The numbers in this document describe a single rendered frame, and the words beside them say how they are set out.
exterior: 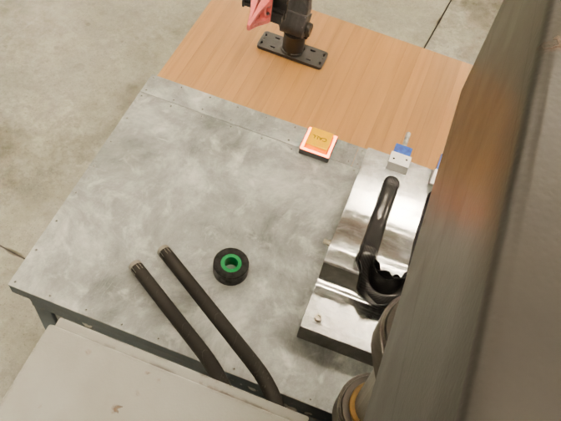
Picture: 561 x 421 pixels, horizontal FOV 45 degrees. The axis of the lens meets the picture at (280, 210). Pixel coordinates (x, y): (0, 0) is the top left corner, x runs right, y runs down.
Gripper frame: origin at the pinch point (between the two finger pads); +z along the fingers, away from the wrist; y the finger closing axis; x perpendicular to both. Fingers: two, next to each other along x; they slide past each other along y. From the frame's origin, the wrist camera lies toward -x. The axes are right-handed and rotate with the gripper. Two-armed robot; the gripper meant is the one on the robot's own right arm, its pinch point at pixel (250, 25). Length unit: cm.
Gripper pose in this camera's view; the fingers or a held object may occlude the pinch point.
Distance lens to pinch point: 146.1
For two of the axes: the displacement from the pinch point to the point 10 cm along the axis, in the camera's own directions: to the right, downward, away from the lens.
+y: 9.3, 3.6, -1.2
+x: -0.9, 5.3, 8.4
